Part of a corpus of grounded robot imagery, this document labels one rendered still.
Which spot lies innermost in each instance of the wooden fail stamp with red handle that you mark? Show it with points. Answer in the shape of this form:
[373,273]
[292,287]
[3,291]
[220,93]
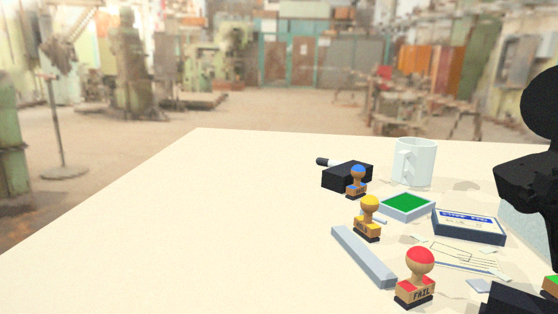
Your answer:
[417,289]

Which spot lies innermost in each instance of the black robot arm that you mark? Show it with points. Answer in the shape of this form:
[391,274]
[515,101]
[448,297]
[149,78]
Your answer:
[530,183]

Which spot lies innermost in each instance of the white mug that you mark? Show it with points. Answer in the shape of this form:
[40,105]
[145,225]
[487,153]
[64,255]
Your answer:
[413,161]

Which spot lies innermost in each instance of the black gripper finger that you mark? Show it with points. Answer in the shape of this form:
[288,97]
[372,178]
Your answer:
[551,224]

